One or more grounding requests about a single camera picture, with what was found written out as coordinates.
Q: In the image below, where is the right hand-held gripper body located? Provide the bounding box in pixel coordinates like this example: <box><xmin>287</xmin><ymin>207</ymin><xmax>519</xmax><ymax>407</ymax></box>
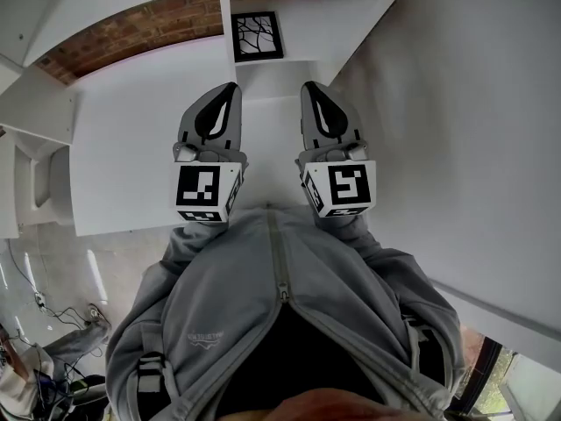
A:
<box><xmin>294</xmin><ymin>140</ymin><xmax>379</xmax><ymax>218</ymax></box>

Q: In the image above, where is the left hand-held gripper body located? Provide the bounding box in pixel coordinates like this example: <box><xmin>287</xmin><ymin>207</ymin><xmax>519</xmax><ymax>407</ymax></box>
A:
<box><xmin>169</xmin><ymin>141</ymin><xmax>250</xmax><ymax>224</ymax></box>

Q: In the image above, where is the black framed picture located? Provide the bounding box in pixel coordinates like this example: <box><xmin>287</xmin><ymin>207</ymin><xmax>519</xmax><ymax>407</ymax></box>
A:
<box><xmin>231</xmin><ymin>11</ymin><xmax>285</xmax><ymax>64</ymax></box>

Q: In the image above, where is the person's right forearm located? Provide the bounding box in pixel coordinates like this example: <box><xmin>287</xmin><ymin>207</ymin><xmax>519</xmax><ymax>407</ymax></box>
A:
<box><xmin>322</xmin><ymin>210</ymin><xmax>383</xmax><ymax>259</ymax></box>

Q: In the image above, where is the person's left forearm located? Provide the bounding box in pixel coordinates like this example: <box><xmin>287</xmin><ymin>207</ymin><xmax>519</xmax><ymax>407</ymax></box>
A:
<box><xmin>168</xmin><ymin>219</ymin><xmax>231</xmax><ymax>268</ymax></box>

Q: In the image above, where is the white desk with drawers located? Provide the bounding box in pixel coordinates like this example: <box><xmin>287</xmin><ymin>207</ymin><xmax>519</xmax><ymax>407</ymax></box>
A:
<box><xmin>72</xmin><ymin>32</ymin><xmax>347</xmax><ymax>237</ymax></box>

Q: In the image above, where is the white shelf cabinet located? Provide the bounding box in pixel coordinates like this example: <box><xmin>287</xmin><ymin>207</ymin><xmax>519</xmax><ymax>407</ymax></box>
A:
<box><xmin>0</xmin><ymin>0</ymin><xmax>422</xmax><ymax>145</ymax></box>

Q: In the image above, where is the person's grey zip jacket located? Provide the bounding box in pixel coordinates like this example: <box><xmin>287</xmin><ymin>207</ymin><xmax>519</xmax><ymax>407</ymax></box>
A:
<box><xmin>104</xmin><ymin>206</ymin><xmax>465</xmax><ymax>421</ymax></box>

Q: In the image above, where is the grey office chair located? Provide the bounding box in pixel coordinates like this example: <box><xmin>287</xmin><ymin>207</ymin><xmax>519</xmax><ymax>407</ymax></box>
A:
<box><xmin>12</xmin><ymin>132</ymin><xmax>76</xmax><ymax>227</ymax></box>

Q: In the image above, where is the person's black shirt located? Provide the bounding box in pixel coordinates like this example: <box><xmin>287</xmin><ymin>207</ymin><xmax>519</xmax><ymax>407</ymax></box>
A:
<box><xmin>217</xmin><ymin>300</ymin><xmax>387</xmax><ymax>411</ymax></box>

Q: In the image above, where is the person's face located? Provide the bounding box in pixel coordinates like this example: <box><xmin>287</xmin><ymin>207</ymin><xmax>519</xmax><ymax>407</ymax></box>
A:
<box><xmin>266</xmin><ymin>388</ymin><xmax>422</xmax><ymax>421</ymax></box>

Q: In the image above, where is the grey harness strap with buckle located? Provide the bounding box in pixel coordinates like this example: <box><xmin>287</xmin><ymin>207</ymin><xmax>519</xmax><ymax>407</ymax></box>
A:
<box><xmin>402</xmin><ymin>313</ymin><xmax>444</xmax><ymax>376</ymax></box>
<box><xmin>138</xmin><ymin>352</ymin><xmax>179</xmax><ymax>394</ymax></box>

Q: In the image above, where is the black floor cable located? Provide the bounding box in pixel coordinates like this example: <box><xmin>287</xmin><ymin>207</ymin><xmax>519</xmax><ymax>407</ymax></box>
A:
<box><xmin>8</xmin><ymin>239</ymin><xmax>111</xmax><ymax>360</ymax></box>

